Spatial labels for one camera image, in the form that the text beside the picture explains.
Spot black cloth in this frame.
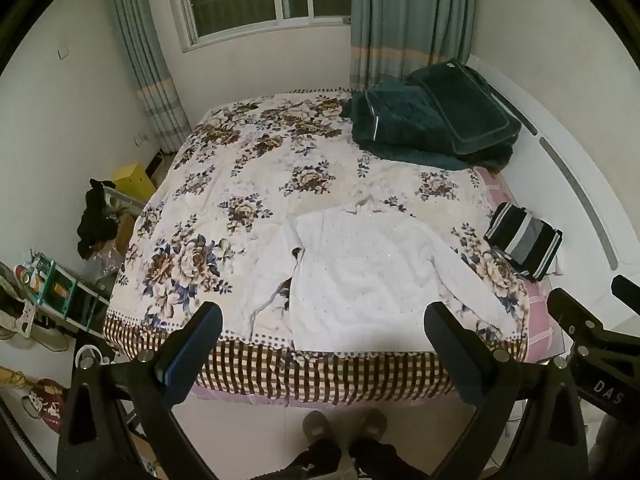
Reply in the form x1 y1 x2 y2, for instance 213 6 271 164
76 178 121 261

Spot striped folded clothes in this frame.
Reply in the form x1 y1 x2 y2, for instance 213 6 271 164
484 202 563 282

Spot person's leg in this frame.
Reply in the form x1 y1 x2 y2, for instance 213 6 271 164
348 437 403 480
286 437 344 480

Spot white knitted sweater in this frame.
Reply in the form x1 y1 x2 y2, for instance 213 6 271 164
240 199 503 353

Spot dark green pillow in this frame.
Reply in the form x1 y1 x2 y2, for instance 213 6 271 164
405 59 523 156

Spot grey-green striped curtain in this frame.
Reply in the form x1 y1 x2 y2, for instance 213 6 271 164
350 0 479 95
102 0 191 155

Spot yellow box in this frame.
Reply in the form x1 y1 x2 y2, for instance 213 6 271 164
111 161 157 202

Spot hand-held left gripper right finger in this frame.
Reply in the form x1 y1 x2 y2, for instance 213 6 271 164
423 301 591 480

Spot person's left leg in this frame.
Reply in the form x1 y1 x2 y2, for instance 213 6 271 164
286 437 344 480

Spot person's right leg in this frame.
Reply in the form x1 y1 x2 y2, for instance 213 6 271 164
348 437 403 480

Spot person's left shoe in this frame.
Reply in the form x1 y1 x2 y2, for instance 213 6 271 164
302 410 334 445

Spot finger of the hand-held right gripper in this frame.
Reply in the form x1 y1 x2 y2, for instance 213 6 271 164
611 274 640 313
546 288 608 333

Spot clear plastic bag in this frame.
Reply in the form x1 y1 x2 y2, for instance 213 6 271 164
81 247 126 288

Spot dark green quilt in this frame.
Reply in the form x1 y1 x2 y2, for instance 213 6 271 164
342 82 516 171

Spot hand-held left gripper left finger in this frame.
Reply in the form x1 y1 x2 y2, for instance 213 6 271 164
56 301 224 480

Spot red patterned bag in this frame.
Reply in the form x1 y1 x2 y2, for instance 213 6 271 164
22 379 67 430

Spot teal shelf rack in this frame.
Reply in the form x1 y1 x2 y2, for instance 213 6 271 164
19 252 111 336

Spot white headboard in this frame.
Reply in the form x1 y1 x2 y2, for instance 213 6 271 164
465 52 640 281

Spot floral bed blanket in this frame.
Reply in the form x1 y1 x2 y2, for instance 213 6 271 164
102 87 531 407

